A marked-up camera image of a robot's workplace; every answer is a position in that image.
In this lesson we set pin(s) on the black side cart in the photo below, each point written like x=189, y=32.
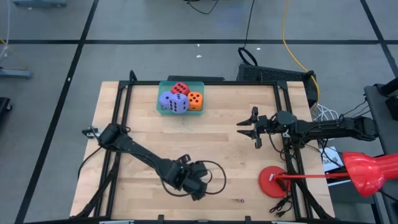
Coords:
x=377, y=118

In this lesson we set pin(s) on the black aluminium table frame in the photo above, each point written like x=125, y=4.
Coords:
x=242, y=83

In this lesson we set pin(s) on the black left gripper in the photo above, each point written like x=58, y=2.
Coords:
x=194, y=183

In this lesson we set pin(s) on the black flat bar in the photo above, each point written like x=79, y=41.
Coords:
x=196, y=78

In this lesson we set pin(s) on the black perforated box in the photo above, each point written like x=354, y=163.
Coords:
x=270, y=74

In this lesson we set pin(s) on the white printed paper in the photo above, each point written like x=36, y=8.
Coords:
x=329, y=163

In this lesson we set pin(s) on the large red foam die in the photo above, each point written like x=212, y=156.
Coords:
x=180, y=88

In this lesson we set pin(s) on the red desk lamp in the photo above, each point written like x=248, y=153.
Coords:
x=363, y=174

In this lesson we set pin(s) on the black floor object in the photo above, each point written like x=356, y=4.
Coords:
x=4, y=105

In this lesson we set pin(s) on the large purple foam die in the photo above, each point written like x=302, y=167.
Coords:
x=183, y=109
x=163, y=99

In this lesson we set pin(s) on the teal translucent plastic bin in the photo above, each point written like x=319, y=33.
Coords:
x=163, y=87

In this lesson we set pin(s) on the grey bench foot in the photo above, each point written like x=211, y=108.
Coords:
x=15, y=74
x=40, y=3

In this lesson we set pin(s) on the large orange foam die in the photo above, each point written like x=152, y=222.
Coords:
x=195, y=104

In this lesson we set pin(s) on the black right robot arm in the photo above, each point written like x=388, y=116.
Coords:
x=335, y=127

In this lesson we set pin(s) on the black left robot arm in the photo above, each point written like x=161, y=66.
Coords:
x=140, y=154

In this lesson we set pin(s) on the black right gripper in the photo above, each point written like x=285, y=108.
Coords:
x=267, y=124

